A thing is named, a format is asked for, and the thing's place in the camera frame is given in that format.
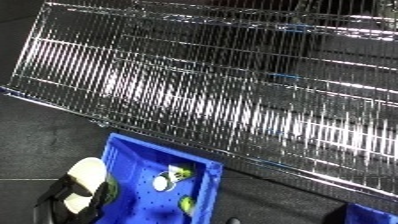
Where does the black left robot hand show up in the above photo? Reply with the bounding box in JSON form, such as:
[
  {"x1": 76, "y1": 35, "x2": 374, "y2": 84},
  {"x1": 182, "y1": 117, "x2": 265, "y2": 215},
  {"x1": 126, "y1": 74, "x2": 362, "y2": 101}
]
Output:
[{"x1": 33, "y1": 173, "x2": 118, "y2": 224}]

